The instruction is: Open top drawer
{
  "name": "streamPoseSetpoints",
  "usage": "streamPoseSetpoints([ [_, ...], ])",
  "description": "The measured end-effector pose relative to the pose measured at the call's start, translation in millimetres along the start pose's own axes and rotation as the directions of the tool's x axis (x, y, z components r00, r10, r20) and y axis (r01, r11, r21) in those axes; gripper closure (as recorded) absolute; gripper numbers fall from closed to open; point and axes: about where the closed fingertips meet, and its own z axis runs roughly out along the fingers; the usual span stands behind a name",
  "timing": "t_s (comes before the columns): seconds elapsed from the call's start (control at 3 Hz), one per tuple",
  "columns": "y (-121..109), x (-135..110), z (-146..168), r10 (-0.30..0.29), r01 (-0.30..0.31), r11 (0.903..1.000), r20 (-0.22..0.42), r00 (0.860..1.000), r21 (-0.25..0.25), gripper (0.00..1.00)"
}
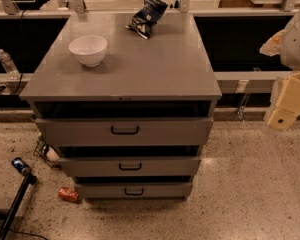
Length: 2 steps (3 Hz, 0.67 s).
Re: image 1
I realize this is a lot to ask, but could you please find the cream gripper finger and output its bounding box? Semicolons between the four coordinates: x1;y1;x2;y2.
266;71;300;132
259;30;285;57

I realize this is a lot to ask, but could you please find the grey top drawer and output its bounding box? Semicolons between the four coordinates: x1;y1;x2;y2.
36;118;213;147

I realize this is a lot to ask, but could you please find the grey drawer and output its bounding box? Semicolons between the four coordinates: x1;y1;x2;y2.
59;157;200;177
36;118;213;147
74;182;193;199

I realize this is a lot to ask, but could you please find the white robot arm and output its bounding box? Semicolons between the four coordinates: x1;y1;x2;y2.
259;9;300;132

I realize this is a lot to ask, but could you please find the grey middle drawer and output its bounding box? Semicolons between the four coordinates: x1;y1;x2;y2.
59;157;200;177

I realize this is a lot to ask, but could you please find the grey drawer cabinet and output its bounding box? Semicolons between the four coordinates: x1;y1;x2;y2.
19;11;223;202

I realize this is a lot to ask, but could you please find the grey bottom drawer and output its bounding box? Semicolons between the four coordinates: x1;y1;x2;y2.
74;182;193;199

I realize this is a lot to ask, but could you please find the dark crumpled chip bag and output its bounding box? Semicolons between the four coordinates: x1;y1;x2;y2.
126;0;168;39

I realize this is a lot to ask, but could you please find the white ceramic bowl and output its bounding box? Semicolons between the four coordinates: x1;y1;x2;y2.
68;35;108;67

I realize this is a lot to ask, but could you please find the orange soda can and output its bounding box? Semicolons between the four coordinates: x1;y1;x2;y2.
58;187;79;203

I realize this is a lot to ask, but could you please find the clear plastic water bottle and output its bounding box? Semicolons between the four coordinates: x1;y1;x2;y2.
0;49;20;80

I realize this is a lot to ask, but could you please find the blue soda can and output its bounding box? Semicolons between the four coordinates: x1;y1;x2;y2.
11;157;31;175

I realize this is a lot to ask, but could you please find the wire basket with white object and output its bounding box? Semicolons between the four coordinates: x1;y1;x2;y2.
33;134;61;169

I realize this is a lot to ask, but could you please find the black cable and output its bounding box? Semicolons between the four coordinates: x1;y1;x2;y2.
11;9;28;95

